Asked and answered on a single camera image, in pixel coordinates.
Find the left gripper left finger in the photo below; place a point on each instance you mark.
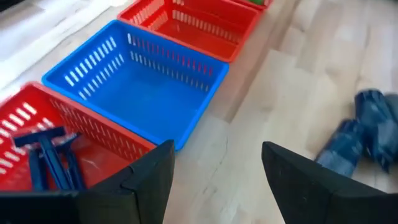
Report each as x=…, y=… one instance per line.
x=124, y=202

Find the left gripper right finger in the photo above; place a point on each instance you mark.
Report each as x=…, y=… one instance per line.
x=311, y=202

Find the blue disposable razor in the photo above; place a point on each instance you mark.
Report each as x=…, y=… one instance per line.
x=51, y=161
x=37, y=171
x=74, y=168

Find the green travel bottle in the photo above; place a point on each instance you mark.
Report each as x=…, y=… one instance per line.
x=256, y=1

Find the red plastic basket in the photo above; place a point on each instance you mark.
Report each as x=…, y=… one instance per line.
x=93, y=168
x=202, y=37
x=242, y=3

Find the blue plastic basket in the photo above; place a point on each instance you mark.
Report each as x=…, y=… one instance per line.
x=140, y=93

